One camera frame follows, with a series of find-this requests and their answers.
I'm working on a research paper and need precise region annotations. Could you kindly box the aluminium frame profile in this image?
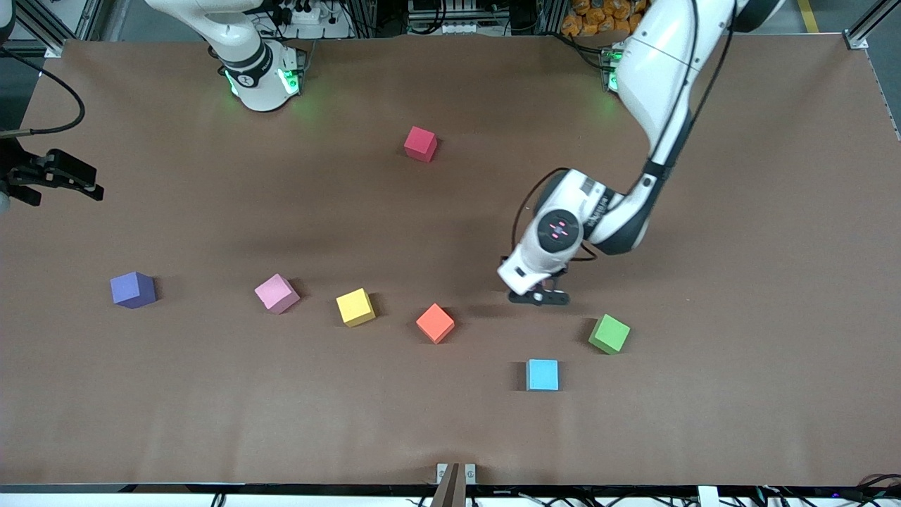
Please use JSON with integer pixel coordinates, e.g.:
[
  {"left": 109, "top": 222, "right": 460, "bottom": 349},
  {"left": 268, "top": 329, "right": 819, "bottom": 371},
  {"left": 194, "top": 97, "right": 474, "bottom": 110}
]
[
  {"left": 845, "top": 0, "right": 901, "bottom": 51},
  {"left": 14, "top": 0, "right": 82, "bottom": 59}
]

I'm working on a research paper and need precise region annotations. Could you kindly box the brown camera stand pole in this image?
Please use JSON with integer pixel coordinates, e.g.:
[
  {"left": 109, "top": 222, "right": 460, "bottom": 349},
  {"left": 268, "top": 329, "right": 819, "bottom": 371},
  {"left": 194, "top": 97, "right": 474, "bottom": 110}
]
[{"left": 431, "top": 463, "right": 467, "bottom": 507}]

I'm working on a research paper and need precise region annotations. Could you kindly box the white power strip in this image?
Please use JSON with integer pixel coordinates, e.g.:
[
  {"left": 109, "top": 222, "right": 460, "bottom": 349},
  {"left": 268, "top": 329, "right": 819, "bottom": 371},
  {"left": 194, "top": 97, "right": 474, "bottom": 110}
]
[
  {"left": 278, "top": 4, "right": 339, "bottom": 25},
  {"left": 415, "top": 20, "right": 486, "bottom": 35}
]

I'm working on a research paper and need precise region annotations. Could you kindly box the light blue foam cube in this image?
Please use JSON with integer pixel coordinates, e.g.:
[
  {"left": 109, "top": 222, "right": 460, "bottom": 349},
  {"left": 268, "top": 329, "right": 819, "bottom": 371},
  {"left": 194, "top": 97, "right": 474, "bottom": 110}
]
[{"left": 526, "top": 359, "right": 560, "bottom": 392}]

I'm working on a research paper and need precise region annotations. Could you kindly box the pink foam cube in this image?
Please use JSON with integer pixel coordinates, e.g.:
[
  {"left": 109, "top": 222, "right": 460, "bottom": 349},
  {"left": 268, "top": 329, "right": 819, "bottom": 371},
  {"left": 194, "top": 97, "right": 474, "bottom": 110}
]
[{"left": 254, "top": 273, "right": 301, "bottom": 315}]

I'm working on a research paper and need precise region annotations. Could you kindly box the orange foam cube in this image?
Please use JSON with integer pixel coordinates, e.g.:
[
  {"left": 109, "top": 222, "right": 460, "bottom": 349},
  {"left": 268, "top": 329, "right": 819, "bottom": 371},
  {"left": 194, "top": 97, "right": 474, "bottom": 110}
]
[{"left": 415, "top": 303, "right": 455, "bottom": 345}]

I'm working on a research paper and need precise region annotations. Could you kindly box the green foam cube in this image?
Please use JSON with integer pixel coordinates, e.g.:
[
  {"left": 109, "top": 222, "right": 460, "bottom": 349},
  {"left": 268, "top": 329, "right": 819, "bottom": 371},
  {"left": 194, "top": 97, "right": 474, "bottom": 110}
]
[{"left": 588, "top": 313, "right": 631, "bottom": 355}]

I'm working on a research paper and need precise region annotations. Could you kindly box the red foam cube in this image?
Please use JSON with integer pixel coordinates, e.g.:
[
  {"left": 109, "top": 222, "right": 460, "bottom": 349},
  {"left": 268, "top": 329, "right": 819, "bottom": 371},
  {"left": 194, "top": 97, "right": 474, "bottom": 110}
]
[{"left": 404, "top": 126, "right": 439, "bottom": 164}]

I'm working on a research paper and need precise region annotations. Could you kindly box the purple foam cube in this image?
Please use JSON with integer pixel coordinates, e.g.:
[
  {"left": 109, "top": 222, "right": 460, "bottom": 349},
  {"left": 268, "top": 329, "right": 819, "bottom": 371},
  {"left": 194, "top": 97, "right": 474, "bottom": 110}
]
[{"left": 110, "top": 271, "right": 157, "bottom": 310}]

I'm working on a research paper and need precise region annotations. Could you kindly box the black cable bundle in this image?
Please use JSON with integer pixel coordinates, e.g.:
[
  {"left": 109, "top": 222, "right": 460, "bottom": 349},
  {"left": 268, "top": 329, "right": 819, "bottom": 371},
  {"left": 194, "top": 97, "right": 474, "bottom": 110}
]
[{"left": 753, "top": 472, "right": 901, "bottom": 507}]

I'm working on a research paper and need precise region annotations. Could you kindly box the orange yellow objects pile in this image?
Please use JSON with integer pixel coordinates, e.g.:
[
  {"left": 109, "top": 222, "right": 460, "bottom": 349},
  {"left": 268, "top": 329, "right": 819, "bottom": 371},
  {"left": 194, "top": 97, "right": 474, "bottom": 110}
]
[{"left": 561, "top": 0, "right": 634, "bottom": 37}]

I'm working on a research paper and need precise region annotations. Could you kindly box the yellow foam cube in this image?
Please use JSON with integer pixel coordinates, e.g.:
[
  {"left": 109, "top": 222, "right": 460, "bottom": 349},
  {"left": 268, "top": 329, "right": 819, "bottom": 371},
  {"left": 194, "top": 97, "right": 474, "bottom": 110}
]
[{"left": 336, "top": 288, "right": 377, "bottom": 328}]

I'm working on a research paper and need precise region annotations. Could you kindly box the brown table cover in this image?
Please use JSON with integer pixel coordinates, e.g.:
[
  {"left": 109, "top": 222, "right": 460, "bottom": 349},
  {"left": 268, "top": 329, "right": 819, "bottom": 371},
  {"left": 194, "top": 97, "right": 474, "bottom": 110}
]
[{"left": 0, "top": 35, "right": 901, "bottom": 487}]

